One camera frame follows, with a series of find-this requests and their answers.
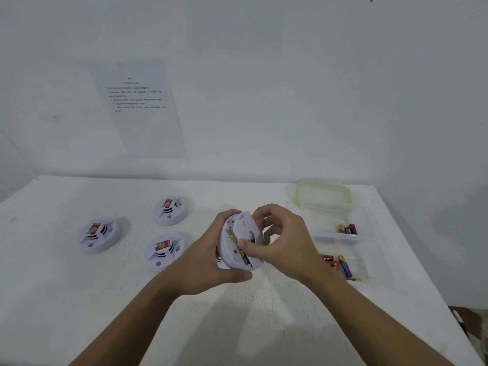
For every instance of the person's right hand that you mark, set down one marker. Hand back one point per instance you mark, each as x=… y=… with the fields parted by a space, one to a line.
x=293 y=247

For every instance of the person's left hand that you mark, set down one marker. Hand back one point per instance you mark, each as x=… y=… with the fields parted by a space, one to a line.
x=198 y=262

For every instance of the person's right middle finger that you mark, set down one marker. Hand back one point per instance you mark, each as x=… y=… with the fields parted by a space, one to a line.
x=271 y=231

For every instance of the person's left thumb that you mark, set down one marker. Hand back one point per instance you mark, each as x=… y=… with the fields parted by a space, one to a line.
x=234 y=277

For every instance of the person's right thumb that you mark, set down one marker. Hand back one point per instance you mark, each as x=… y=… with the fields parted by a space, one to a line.
x=249 y=247

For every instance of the white smoke detector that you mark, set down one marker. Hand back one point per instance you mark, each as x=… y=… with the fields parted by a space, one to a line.
x=170 y=211
x=230 y=253
x=98 y=236
x=164 y=252

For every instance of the white detector mounting plate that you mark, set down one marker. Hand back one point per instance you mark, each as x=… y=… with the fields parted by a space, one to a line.
x=246 y=226

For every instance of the person's left forearm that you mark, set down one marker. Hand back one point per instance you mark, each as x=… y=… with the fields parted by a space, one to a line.
x=129 y=323

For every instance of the person's right forearm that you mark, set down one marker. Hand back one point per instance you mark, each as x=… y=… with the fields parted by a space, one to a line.
x=366 y=320

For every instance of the clear plastic container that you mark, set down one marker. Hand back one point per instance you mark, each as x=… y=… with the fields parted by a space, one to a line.
x=328 y=221
x=362 y=262

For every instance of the green container lid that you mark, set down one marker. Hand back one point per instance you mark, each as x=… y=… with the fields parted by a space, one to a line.
x=324 y=196

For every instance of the large blue yellow battery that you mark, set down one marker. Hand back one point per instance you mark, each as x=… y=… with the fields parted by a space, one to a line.
x=345 y=266

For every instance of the red and black battery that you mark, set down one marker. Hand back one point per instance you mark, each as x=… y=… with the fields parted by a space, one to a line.
x=353 y=229

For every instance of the printed paper sheet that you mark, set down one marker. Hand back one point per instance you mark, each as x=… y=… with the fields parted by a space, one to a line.
x=141 y=110

